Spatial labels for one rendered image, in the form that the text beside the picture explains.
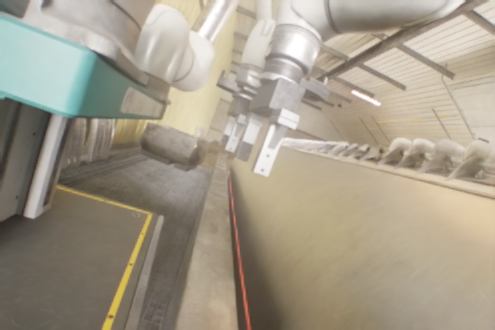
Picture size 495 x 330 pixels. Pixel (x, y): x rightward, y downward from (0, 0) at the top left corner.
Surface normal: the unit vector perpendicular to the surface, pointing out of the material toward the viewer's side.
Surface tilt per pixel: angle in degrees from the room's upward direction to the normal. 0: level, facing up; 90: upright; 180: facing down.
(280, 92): 90
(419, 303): 57
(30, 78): 90
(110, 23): 85
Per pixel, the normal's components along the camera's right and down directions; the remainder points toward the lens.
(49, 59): 0.26, 0.15
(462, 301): -0.55, -0.82
